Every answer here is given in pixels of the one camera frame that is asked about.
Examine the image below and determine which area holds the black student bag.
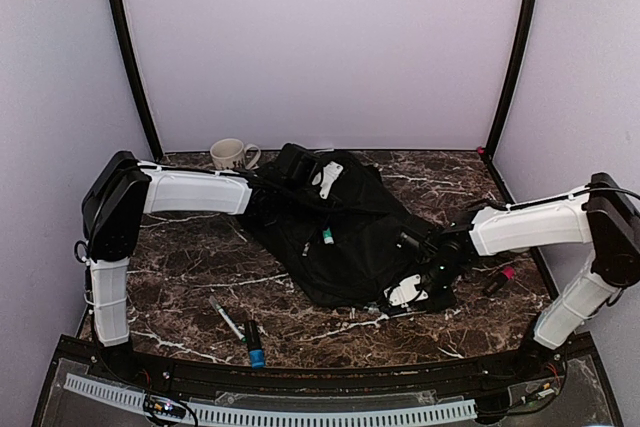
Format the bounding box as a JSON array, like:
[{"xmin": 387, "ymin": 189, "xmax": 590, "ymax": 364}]
[{"xmin": 238, "ymin": 143, "xmax": 439, "ymax": 308}]

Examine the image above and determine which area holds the green white glue stick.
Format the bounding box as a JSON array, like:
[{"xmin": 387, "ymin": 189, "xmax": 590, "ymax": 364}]
[{"xmin": 322, "ymin": 228, "xmax": 334, "ymax": 245}]

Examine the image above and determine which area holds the blue capped white pen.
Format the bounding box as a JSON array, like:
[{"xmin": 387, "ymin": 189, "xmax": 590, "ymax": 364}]
[{"xmin": 364, "ymin": 303, "xmax": 384, "ymax": 315}]

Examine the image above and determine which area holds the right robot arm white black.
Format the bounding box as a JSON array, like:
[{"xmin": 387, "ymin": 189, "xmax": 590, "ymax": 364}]
[{"xmin": 385, "ymin": 173, "xmax": 639, "ymax": 381}]

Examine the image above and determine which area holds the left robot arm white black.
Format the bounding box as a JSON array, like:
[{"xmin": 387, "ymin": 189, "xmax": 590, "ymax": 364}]
[{"xmin": 74, "ymin": 144, "xmax": 345, "ymax": 383}]

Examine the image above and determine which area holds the pink black highlighter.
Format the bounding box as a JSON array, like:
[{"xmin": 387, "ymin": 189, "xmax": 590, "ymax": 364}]
[{"xmin": 483, "ymin": 267, "xmax": 515, "ymax": 297}]

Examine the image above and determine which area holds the black marker blue cap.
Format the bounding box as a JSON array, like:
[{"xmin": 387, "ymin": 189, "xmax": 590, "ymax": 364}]
[{"xmin": 244, "ymin": 319, "xmax": 266, "ymax": 369}]

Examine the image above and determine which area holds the clear white pen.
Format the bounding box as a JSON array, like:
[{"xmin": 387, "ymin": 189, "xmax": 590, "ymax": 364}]
[{"xmin": 208, "ymin": 295, "xmax": 246, "ymax": 343}]

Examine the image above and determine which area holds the cream printed mug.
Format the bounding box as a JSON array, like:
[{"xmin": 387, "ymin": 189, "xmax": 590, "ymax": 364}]
[{"xmin": 209, "ymin": 138, "xmax": 262, "ymax": 170}]

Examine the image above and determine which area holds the small circuit board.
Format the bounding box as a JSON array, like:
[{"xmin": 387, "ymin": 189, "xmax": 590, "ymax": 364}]
[{"xmin": 143, "ymin": 395, "xmax": 187, "ymax": 419}]

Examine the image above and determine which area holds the grey slotted cable duct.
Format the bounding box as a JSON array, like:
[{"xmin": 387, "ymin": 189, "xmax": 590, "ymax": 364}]
[{"xmin": 63, "ymin": 374, "xmax": 477, "ymax": 426}]

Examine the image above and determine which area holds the right black frame post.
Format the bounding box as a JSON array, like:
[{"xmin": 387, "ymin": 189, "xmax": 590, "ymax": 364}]
[{"xmin": 484, "ymin": 0, "xmax": 536, "ymax": 162}]

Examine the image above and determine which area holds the black frame post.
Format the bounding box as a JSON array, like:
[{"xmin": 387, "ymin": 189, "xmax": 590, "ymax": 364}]
[
  {"xmin": 108, "ymin": 0, "xmax": 164, "ymax": 160},
  {"xmin": 484, "ymin": 0, "xmax": 536, "ymax": 162}
]

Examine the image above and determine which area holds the left black frame post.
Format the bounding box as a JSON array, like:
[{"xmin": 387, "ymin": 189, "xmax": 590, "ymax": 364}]
[{"xmin": 108, "ymin": 0, "xmax": 164, "ymax": 160}]

